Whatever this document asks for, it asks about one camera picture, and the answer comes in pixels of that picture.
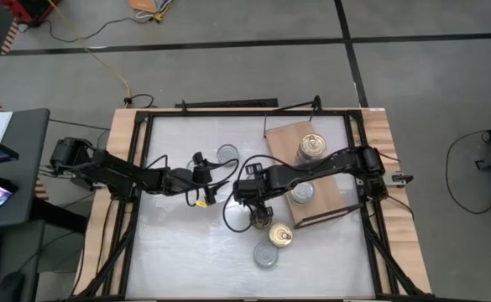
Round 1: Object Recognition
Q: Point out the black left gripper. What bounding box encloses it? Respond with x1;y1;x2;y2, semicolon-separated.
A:
175;152;223;206

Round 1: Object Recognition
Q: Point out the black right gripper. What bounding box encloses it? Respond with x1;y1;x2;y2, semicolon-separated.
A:
232;166;279;223

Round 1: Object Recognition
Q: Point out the black flat bar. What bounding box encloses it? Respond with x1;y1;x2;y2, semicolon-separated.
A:
175;97;279;110

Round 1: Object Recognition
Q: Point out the white glossy table sheet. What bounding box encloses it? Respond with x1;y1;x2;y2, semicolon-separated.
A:
125;115;376;299

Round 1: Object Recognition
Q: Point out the black adapter box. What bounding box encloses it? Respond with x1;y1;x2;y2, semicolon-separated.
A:
71;174;103;190

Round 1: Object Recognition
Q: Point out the black desk foot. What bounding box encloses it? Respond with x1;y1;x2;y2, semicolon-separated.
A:
29;195;89;235

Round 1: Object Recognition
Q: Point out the dark grey desk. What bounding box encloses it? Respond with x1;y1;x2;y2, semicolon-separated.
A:
0;107;51;234

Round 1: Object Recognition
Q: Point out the orange box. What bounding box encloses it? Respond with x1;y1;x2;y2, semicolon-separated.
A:
128;0;162;14

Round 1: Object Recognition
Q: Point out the grey low desk surface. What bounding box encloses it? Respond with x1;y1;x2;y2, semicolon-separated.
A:
0;220;47;302

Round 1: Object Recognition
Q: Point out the black computer mouse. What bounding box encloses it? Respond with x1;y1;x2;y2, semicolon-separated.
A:
0;271;26;302

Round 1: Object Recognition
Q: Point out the red and black case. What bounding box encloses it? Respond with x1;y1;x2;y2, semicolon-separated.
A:
0;0;61;25

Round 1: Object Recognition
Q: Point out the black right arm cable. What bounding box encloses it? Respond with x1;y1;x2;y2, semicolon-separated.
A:
222;154;271;234

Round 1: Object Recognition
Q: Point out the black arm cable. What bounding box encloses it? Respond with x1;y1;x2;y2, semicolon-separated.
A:
142;154;242;209
222;154;271;234

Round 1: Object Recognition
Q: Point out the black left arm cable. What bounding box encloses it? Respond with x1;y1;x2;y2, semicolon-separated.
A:
142;154;242;209

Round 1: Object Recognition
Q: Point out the black metal table frame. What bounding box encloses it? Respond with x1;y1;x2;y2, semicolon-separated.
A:
66;107;435;302

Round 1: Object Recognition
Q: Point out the black looped cable with plug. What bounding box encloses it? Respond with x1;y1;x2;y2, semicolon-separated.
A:
123;93;156;109

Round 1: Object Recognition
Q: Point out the thin black floor cable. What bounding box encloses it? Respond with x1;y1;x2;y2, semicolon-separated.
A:
48;118;111;132

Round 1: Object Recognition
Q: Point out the white cable with yellow plug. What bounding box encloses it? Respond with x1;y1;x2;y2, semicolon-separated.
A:
135;0;174;23

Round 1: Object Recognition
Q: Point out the long black floor cable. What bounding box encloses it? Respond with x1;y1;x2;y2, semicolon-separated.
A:
16;14;154;44

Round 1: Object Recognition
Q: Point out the black curved floor cable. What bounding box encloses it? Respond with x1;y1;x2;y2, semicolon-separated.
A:
445;128;491;215

